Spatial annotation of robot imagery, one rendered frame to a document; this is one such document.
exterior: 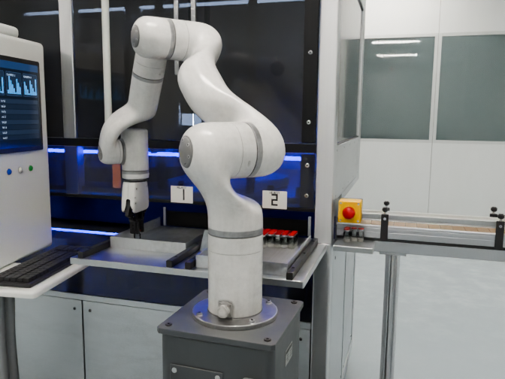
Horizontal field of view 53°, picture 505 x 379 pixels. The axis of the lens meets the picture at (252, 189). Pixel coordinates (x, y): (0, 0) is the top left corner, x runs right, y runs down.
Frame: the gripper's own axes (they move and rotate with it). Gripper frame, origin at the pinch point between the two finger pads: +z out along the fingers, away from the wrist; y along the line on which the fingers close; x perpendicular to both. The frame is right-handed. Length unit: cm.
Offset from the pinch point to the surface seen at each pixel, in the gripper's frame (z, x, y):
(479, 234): 1, 106, -31
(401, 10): -152, 71, -482
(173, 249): 4.6, 15.8, 6.3
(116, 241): 3.6, -3.6, 6.3
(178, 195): -7.6, 5.7, -19.7
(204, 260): 3.5, 30.7, 17.5
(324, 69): -50, 56, -20
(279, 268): 4, 52, 18
